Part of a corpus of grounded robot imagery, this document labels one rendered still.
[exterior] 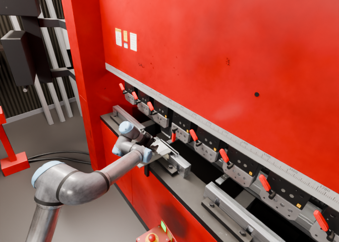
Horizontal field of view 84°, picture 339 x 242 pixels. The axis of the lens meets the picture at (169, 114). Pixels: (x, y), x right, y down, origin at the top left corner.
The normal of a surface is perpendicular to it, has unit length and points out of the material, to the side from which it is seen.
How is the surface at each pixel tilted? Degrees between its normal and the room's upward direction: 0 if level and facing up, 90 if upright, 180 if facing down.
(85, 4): 90
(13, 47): 90
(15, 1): 90
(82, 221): 0
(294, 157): 90
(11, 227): 0
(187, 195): 0
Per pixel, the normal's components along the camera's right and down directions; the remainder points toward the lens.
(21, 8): 0.47, 0.47
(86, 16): 0.65, 0.42
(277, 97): -0.76, 0.28
